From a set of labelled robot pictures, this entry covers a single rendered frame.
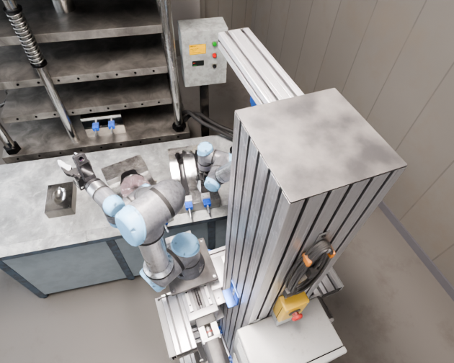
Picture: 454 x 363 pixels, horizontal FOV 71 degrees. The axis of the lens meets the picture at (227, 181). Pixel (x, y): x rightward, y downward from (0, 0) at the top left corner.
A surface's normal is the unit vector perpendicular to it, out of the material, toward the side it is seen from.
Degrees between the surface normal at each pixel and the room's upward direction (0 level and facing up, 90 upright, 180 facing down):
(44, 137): 0
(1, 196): 0
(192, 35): 90
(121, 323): 0
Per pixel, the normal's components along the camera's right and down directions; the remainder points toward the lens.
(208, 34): 0.23, 0.78
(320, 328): 0.04, -0.61
